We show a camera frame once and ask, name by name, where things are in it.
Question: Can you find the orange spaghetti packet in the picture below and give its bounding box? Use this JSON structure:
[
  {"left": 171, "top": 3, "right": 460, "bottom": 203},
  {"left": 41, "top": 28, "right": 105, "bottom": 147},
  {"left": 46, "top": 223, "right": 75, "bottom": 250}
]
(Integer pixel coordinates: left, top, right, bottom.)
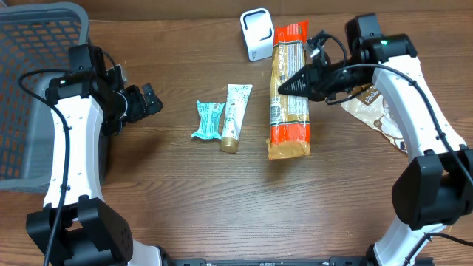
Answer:
[{"left": 267, "top": 20, "right": 311, "bottom": 160}]

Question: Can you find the beige bread snack bag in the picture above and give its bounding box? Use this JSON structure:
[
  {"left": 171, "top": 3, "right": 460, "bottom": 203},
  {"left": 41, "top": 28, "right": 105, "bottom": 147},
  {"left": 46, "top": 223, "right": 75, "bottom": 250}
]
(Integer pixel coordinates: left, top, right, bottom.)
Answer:
[{"left": 341, "top": 84, "right": 406, "bottom": 152}]

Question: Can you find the teal wet wipes pack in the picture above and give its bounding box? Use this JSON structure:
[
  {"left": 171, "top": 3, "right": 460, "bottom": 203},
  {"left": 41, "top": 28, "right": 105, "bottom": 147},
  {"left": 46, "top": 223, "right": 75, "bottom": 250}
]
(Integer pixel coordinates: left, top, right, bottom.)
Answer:
[{"left": 191, "top": 101, "right": 225, "bottom": 140}]

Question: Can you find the white hair product tube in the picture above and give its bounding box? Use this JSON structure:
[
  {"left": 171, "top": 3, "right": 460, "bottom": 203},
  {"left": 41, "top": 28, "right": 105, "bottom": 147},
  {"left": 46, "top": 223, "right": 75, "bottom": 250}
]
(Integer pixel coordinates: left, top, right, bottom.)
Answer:
[{"left": 220, "top": 84, "right": 253, "bottom": 153}]

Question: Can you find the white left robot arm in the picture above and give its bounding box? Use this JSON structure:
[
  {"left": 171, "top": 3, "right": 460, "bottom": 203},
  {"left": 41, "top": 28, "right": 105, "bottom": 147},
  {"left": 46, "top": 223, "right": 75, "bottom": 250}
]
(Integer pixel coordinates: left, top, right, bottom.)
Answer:
[{"left": 26, "top": 44, "right": 171, "bottom": 266}]

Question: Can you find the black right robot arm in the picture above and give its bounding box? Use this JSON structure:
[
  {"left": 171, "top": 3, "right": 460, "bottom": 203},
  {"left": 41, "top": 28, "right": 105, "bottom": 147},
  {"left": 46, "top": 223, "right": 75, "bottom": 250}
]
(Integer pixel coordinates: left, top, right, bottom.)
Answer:
[{"left": 279, "top": 13, "right": 472, "bottom": 265}]

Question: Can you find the white barcode scanner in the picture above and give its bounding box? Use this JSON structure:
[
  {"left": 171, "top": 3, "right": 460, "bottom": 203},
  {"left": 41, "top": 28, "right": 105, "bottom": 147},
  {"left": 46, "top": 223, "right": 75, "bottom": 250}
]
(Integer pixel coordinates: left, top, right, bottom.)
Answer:
[{"left": 239, "top": 7, "right": 274, "bottom": 61}]

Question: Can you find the grey plastic shopping basket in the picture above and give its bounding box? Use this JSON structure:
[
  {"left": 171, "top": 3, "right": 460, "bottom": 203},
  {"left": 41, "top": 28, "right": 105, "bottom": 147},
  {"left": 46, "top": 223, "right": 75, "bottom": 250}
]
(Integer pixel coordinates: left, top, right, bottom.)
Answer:
[{"left": 1, "top": 2, "right": 89, "bottom": 194}]

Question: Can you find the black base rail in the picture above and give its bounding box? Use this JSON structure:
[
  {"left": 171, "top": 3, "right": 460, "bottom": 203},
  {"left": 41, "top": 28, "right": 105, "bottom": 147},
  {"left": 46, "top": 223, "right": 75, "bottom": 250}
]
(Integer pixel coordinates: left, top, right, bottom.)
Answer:
[{"left": 174, "top": 256, "right": 371, "bottom": 266}]

